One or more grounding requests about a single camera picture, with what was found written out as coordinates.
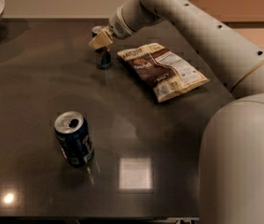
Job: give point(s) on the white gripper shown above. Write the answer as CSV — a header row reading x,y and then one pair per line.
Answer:
x,y
118,26

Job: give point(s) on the slim Red Bull can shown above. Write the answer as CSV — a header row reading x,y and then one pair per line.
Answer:
x,y
102,55

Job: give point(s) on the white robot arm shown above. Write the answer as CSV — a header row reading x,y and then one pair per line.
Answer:
x,y
231,162

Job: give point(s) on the dark blue Pepsi can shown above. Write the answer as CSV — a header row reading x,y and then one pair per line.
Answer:
x,y
72,132

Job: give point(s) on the brown and cream chip bag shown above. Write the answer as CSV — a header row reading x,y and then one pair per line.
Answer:
x,y
167,74

